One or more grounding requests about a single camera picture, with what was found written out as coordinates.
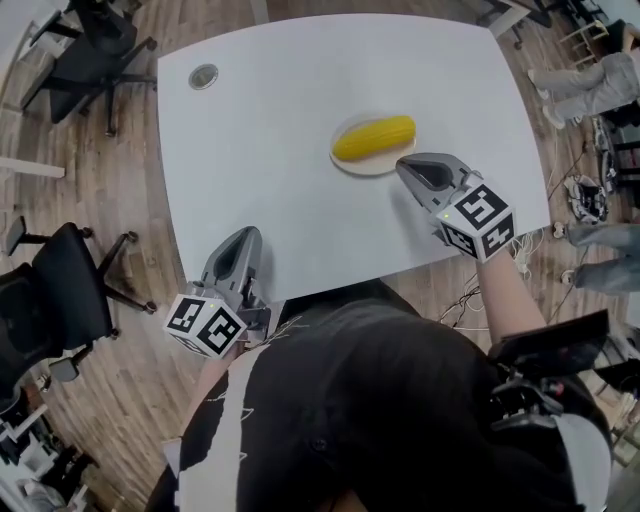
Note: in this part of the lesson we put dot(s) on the black and white bag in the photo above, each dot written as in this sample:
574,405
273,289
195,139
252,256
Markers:
587,197

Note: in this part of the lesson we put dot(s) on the wooden stool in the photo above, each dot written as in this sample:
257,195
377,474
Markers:
582,42

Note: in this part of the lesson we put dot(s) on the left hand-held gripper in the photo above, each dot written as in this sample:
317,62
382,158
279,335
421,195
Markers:
210,325

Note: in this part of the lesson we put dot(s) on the black head-mounted camera rig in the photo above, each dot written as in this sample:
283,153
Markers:
545,350

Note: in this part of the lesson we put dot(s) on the small beige plate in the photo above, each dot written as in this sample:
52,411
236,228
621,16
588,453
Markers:
370,169

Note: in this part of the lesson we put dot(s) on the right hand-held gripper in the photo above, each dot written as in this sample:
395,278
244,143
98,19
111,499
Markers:
480,220

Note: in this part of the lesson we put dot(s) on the white shelf rack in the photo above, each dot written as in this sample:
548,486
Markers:
20,440

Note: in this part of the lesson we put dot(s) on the person's black cap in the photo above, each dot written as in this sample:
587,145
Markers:
350,400

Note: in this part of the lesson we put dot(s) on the person's left forearm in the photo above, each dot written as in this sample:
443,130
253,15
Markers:
212,375

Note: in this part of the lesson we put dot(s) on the black office chair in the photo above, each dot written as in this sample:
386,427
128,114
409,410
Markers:
95,55
55,300
530,20

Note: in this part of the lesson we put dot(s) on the yellow corn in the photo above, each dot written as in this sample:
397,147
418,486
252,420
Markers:
375,137

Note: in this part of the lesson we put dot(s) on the dark wooden table white frame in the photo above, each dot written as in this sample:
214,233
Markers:
502,15

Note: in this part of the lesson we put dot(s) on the person's black and white shirt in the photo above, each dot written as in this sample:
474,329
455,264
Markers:
200,440

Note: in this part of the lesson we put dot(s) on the light wooden desk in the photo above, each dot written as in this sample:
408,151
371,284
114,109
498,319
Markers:
35,167

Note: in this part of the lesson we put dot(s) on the person's right forearm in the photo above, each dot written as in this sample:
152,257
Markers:
510,295

